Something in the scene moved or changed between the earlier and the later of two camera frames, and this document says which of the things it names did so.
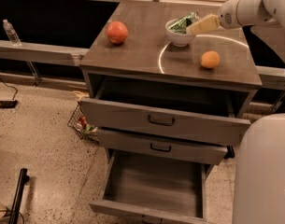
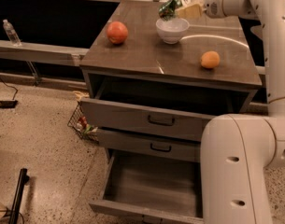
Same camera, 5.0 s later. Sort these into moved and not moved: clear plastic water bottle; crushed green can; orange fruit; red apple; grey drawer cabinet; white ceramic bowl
Moved: white ceramic bowl; crushed green can
Not moved: grey drawer cabinet; orange fruit; red apple; clear plastic water bottle
